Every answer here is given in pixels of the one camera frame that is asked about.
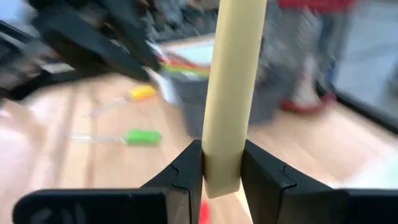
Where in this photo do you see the yellow spatula clear handle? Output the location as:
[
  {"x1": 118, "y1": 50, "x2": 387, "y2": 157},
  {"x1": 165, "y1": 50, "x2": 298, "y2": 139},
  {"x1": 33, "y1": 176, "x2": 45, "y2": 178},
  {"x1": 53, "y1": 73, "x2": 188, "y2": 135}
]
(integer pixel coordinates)
[{"x1": 88, "y1": 85, "x2": 157, "y2": 118}]

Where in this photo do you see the green silicone spoon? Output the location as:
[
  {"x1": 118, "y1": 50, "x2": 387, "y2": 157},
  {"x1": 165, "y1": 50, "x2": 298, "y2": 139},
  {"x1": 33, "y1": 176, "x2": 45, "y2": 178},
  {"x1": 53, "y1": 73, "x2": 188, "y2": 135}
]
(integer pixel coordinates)
[{"x1": 164, "y1": 67, "x2": 211, "y2": 78}]

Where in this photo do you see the white plastic bin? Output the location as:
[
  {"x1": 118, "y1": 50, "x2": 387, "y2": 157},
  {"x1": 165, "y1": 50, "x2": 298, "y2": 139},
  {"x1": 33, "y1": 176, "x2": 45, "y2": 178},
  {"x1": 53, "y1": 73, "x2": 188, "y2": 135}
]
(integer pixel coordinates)
[{"x1": 161, "y1": 39, "x2": 217, "y2": 78}]

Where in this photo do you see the grey transparent plastic bin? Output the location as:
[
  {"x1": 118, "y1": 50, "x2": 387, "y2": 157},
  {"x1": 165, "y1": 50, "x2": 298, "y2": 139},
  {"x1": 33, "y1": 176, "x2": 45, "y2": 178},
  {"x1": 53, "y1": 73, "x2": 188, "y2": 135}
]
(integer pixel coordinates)
[{"x1": 169, "y1": 74, "x2": 280, "y2": 138}]

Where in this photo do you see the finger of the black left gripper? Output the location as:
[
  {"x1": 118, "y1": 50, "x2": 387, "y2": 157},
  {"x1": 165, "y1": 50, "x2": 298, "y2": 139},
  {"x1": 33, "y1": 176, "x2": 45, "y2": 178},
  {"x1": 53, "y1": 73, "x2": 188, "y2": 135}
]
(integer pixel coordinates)
[
  {"x1": 30, "y1": 8, "x2": 152, "y2": 83},
  {"x1": 101, "y1": 0, "x2": 163, "y2": 72}
]

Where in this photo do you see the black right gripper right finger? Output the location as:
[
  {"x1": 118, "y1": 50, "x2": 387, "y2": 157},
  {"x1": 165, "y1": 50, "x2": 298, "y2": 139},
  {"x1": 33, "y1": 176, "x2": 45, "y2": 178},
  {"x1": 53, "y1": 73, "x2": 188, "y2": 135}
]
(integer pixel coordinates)
[{"x1": 241, "y1": 139, "x2": 398, "y2": 224}]

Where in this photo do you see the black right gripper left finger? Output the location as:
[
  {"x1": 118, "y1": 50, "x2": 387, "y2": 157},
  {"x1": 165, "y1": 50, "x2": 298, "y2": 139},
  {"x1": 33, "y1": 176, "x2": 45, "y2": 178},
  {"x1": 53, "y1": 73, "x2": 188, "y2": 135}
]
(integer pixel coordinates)
[{"x1": 12, "y1": 139, "x2": 204, "y2": 224}]

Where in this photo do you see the knife with cream handle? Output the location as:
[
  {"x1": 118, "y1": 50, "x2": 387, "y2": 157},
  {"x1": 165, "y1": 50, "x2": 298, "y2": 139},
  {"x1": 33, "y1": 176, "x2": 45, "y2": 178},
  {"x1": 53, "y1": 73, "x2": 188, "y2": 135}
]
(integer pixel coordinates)
[{"x1": 201, "y1": 0, "x2": 268, "y2": 199}]

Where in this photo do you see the green spatula clear handle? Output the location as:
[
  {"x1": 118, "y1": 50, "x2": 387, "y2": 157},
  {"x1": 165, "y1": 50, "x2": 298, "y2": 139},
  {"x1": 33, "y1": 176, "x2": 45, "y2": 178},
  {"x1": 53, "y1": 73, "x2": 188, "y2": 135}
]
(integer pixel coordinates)
[{"x1": 70, "y1": 129, "x2": 162, "y2": 147}]

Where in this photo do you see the red silicone spoon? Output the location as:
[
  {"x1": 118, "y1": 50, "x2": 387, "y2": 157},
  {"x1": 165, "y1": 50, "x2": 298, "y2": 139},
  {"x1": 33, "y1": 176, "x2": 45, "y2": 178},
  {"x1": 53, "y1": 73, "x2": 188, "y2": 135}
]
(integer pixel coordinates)
[{"x1": 161, "y1": 57, "x2": 200, "y2": 68}]

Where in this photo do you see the steel box grater red handle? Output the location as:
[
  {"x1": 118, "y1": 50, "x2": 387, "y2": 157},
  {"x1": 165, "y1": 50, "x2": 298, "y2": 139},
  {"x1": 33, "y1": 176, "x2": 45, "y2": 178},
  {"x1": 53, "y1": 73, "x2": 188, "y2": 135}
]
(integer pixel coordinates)
[{"x1": 261, "y1": 0, "x2": 355, "y2": 114}]

